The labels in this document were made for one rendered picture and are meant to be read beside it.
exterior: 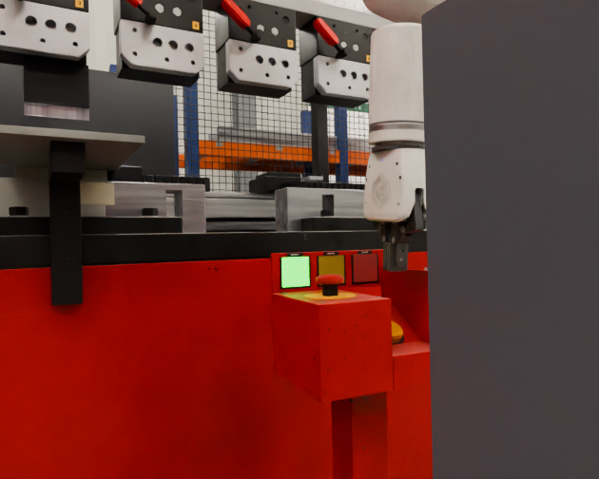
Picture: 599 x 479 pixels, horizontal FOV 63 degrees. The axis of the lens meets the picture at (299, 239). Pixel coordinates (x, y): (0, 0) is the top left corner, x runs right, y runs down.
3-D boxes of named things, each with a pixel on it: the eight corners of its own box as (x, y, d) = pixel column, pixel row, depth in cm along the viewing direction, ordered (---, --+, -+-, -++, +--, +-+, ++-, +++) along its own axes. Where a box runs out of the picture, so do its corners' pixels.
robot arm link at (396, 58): (418, 131, 74) (360, 128, 72) (420, 42, 73) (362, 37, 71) (446, 123, 66) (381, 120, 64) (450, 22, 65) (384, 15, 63)
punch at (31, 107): (24, 113, 81) (23, 56, 81) (24, 116, 83) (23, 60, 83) (89, 119, 86) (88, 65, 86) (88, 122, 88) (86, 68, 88)
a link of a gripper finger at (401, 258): (387, 224, 69) (386, 271, 70) (400, 225, 66) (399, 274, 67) (405, 223, 71) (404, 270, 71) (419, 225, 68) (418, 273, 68)
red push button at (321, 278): (323, 302, 65) (323, 276, 65) (311, 299, 69) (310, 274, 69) (350, 300, 67) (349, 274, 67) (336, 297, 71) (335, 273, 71)
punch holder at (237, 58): (230, 78, 95) (227, -7, 95) (216, 90, 102) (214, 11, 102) (298, 88, 102) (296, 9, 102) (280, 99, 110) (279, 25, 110)
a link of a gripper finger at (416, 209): (404, 171, 67) (386, 199, 71) (427, 215, 63) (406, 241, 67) (411, 172, 68) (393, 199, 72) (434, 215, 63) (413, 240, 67)
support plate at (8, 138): (-19, 131, 56) (-19, 123, 56) (-4, 165, 79) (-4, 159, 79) (144, 143, 64) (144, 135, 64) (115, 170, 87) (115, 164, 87)
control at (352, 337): (320, 403, 59) (317, 255, 59) (273, 373, 74) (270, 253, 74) (451, 380, 68) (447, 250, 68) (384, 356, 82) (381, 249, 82)
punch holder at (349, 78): (318, 91, 104) (317, 13, 105) (299, 102, 112) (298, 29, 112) (376, 99, 112) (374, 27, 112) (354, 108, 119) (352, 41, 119)
